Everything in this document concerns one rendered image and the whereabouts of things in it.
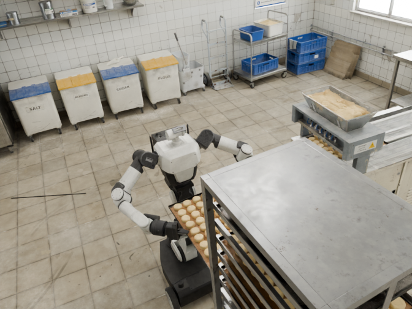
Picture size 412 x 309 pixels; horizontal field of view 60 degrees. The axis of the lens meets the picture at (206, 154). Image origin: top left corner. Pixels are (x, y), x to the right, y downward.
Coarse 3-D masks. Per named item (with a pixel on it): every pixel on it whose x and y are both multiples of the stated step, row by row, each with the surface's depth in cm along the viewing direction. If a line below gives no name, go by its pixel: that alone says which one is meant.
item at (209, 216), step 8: (200, 176) 129; (208, 176) 129; (208, 192) 131; (208, 200) 133; (208, 208) 135; (208, 216) 137; (208, 224) 139; (208, 232) 142; (208, 240) 145; (208, 248) 149; (216, 248) 149; (216, 256) 151; (216, 264) 154; (216, 272) 156; (216, 280) 159; (216, 288) 162; (216, 296) 165; (216, 304) 168
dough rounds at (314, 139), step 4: (316, 136) 312; (312, 140) 308; (316, 140) 306; (320, 140) 305; (316, 144) 303; (320, 144) 301; (324, 144) 300; (384, 144) 297; (324, 148) 295; (328, 148) 295; (332, 152) 290; (336, 152) 290; (336, 156) 284; (340, 156) 286
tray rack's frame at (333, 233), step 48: (288, 144) 142; (240, 192) 120; (288, 192) 118; (336, 192) 116; (384, 192) 114; (288, 240) 101; (336, 240) 100; (384, 240) 98; (336, 288) 87; (384, 288) 88
